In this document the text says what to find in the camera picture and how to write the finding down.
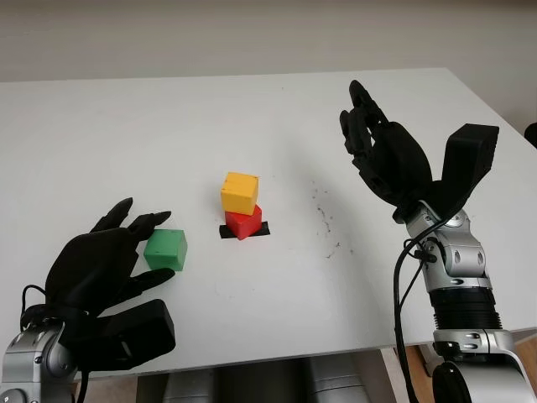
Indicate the green wooden block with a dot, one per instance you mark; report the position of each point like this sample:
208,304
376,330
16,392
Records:
165,249

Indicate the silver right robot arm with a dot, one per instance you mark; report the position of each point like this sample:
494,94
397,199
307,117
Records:
461,294

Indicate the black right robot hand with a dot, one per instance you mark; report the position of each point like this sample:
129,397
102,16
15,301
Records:
398,163

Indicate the white table leg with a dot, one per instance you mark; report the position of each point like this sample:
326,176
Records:
396,378

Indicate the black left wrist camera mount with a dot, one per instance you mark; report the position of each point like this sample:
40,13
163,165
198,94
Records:
130,336

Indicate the red wooden block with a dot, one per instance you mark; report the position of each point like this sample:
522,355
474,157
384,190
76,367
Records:
245,224

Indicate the yellow wooden block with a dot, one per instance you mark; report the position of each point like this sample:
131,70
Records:
237,195

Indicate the grey robot thigh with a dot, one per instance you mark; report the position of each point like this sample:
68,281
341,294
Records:
337,382
186,388

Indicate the dark round object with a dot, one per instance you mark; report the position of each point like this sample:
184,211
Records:
532,135

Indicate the black tape strip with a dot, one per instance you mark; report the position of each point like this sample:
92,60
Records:
266,231

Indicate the grey robot right thigh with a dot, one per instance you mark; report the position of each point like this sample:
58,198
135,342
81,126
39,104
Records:
337,382

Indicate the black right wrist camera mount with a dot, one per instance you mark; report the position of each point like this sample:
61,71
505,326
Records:
467,163

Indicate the grey robot left thigh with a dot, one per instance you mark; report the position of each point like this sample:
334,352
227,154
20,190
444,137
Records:
186,388

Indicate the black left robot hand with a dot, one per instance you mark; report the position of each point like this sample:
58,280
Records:
92,268

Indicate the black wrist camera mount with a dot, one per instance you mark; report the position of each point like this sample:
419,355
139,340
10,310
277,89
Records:
467,163
130,336

